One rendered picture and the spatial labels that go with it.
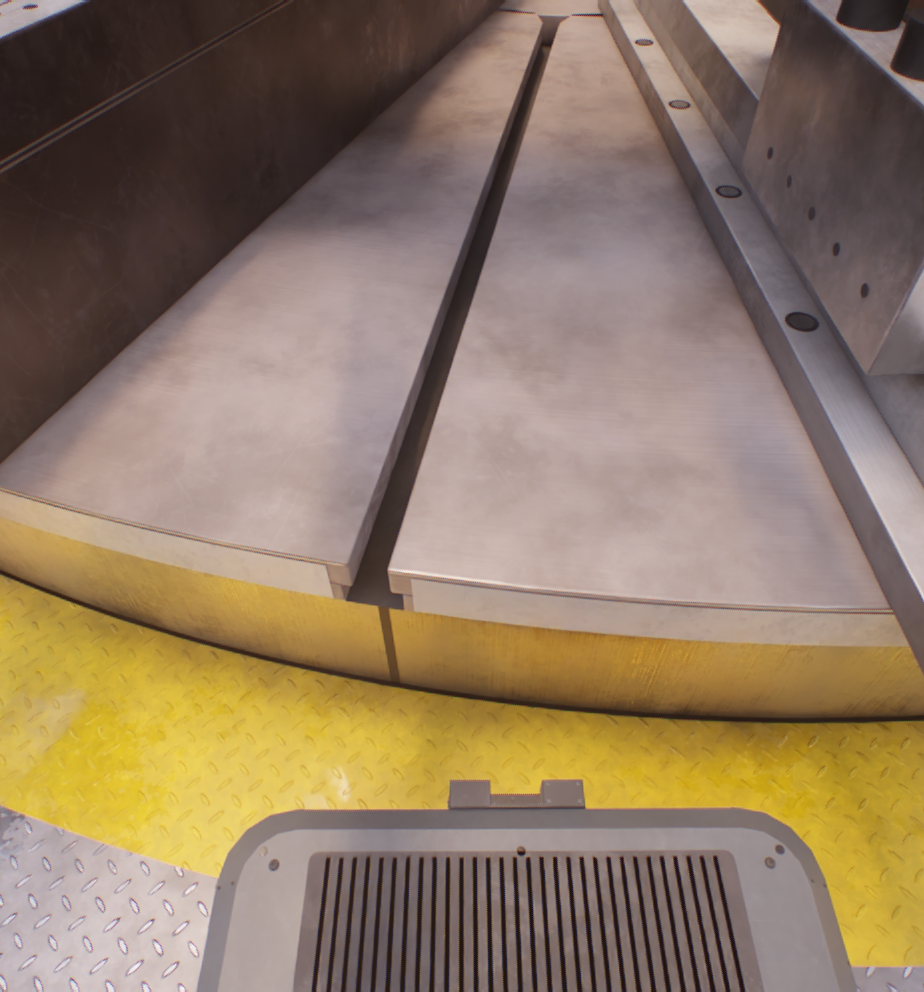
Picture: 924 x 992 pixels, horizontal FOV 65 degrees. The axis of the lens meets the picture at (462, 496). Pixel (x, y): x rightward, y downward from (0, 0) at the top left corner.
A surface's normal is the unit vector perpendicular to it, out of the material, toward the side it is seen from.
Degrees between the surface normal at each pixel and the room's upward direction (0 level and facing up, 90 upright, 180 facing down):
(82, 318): 90
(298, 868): 0
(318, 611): 90
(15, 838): 0
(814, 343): 0
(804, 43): 90
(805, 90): 90
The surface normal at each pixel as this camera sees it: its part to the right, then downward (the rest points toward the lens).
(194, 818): -0.01, -0.65
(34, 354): 0.94, 0.26
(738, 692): -0.04, 0.76
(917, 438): -1.00, 0.03
